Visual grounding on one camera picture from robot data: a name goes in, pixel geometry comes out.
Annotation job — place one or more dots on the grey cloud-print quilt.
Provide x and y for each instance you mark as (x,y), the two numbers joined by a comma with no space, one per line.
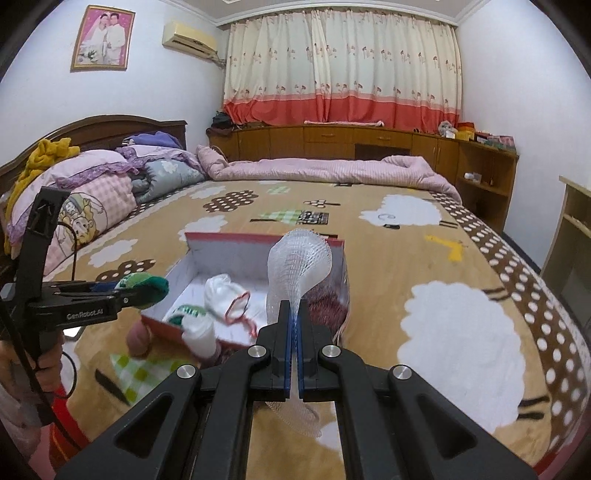
(171,173)

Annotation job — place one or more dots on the white mesh bag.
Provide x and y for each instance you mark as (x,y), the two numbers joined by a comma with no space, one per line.
(300,263)

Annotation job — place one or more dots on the wooden headboard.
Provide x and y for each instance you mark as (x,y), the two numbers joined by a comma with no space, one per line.
(115,124)

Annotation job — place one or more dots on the light wooden shelf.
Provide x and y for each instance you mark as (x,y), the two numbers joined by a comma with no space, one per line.
(575,217)

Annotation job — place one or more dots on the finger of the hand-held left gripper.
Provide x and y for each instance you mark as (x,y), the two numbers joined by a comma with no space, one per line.
(99,288)
(124,301)

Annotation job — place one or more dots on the red cardboard box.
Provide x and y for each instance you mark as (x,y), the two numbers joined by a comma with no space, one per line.
(221,258)

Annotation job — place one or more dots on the person's left hand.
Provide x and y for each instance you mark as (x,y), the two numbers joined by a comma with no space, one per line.
(51,369)

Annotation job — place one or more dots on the tan sock ball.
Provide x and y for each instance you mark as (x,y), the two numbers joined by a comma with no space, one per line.
(138,344)

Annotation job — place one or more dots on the cream and red curtain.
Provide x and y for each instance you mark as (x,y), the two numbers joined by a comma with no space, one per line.
(341,60)

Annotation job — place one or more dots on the wooden cabinet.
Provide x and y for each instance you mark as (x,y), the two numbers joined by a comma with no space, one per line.
(286,141)

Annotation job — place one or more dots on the person's left forearm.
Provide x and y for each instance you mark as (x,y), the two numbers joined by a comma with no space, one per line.
(14,429)

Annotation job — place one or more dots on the orange box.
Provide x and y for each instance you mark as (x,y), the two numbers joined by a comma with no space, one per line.
(466,131)

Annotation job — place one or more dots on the yellow knit cloth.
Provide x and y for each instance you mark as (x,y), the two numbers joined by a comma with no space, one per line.
(46,152)

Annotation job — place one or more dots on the air conditioner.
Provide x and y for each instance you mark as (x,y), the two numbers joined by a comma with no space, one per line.
(189,39)

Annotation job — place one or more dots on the small white object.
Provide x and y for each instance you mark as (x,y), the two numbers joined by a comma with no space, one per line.
(472,176)

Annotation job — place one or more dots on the printed blanket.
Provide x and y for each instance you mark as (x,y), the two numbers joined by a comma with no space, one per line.
(392,258)

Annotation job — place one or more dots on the pink checked cartoon pillow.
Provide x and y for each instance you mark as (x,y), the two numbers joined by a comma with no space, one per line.
(106,198)

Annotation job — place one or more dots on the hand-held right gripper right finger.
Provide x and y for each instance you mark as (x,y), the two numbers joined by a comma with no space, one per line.
(302,350)

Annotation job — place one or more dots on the plush toy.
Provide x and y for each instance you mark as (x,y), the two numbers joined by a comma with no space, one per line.
(447,129)

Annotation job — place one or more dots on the pink rolled quilt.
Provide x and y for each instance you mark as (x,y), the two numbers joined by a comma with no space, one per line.
(323,170)

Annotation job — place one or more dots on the dark clothes pile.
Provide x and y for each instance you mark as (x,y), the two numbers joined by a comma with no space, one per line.
(221,122)

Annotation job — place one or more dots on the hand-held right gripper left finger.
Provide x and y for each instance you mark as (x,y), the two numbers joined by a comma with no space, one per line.
(290,350)

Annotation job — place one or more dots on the purple cloth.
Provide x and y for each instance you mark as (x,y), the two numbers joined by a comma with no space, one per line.
(152,138)

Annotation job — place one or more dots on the lilac frilled pink pillow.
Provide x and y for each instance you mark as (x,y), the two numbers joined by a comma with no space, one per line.
(78,166)

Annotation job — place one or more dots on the red and green boxes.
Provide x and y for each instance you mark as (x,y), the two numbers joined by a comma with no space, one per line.
(496,141)

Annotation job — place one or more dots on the framed wall picture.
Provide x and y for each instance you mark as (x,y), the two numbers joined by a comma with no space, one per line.
(104,37)

